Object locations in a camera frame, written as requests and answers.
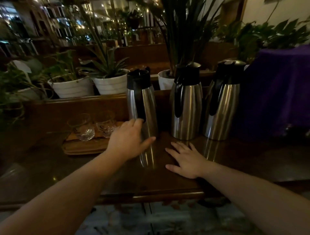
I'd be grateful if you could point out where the person's left hand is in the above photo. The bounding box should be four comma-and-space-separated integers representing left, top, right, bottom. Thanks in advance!
106, 118, 157, 162

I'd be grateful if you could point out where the person's right hand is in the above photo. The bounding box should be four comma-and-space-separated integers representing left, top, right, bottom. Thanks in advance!
165, 141, 209, 179

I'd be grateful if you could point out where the person's right forearm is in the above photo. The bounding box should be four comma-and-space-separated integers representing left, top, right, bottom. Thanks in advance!
201, 160, 310, 235

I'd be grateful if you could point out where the person's left forearm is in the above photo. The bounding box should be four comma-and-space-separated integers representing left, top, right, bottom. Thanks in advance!
0, 150, 127, 235

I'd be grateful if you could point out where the wide steel thermos jug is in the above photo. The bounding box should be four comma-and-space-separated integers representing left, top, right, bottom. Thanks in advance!
169, 62, 203, 141
203, 59, 247, 141

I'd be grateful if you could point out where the slim steel thermos jug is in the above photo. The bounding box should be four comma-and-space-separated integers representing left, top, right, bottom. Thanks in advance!
126, 67, 158, 140

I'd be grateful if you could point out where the clear drinking glass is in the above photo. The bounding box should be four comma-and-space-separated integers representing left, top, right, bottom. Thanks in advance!
67, 113, 95, 142
95, 111, 117, 139

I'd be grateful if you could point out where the white ribbed plant pot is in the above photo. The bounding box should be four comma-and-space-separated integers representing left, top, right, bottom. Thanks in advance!
158, 69, 176, 91
47, 76, 95, 99
92, 69, 130, 95

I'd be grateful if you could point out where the wooden serving tray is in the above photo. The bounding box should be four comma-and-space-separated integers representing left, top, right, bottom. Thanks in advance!
62, 121, 127, 155

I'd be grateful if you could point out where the spiky green plant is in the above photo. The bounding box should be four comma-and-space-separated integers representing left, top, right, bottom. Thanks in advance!
78, 5, 130, 79

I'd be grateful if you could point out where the purple cloth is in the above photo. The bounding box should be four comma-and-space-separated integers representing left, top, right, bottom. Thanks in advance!
232, 45, 310, 139

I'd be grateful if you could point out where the broad-leaf green plant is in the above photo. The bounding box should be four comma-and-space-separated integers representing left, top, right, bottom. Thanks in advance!
42, 49, 84, 83

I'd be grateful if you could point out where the tall long-leaf plant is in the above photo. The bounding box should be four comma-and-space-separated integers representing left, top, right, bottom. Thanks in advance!
134, 0, 224, 76

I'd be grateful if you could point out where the pale plant pot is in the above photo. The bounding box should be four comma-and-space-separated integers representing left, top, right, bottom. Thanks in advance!
9, 87, 42, 102

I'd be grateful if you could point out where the bushy dark green plant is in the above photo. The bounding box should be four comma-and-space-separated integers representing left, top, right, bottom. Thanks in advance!
217, 17, 310, 64

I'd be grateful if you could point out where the trailing green plant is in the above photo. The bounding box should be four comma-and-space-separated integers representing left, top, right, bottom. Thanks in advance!
0, 58, 50, 132

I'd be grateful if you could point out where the white plant label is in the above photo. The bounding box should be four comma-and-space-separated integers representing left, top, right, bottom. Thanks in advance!
12, 60, 32, 74

